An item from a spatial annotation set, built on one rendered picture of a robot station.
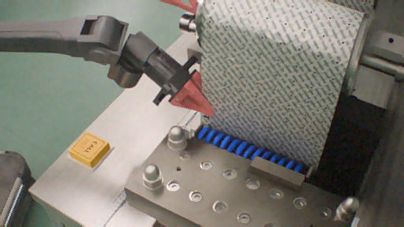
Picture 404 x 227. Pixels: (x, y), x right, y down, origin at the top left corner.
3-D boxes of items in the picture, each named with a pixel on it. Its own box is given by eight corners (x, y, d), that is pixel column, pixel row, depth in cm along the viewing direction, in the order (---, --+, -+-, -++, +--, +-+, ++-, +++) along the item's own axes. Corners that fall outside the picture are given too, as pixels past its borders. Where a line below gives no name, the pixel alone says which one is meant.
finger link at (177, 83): (193, 136, 77) (155, 103, 76) (212, 112, 81) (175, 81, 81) (210, 120, 71) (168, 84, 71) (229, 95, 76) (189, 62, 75)
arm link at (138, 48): (121, 38, 72) (140, 22, 75) (112, 58, 77) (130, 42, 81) (150, 62, 72) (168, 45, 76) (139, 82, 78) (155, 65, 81)
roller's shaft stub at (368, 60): (362, 58, 63) (368, 36, 60) (402, 73, 61) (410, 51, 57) (357, 73, 60) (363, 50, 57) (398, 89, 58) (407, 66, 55)
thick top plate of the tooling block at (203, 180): (173, 147, 84) (172, 127, 79) (361, 225, 70) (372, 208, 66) (128, 205, 74) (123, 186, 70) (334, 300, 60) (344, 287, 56)
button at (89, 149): (88, 137, 95) (86, 130, 93) (110, 148, 93) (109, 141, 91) (69, 157, 91) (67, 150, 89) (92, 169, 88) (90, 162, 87)
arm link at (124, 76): (90, 49, 69) (101, 14, 74) (78, 82, 78) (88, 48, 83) (153, 69, 73) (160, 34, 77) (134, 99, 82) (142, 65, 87)
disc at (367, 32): (359, 64, 70) (378, -7, 59) (361, 65, 70) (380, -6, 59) (338, 117, 61) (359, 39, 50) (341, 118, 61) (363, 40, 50)
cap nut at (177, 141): (173, 133, 78) (172, 117, 75) (190, 140, 77) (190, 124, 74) (163, 146, 76) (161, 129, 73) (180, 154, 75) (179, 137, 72)
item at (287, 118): (203, 126, 81) (203, 49, 68) (316, 171, 73) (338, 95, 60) (202, 128, 81) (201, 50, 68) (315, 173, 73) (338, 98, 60)
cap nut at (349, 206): (339, 201, 67) (346, 186, 64) (358, 209, 66) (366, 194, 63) (333, 217, 65) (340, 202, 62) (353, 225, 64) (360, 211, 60)
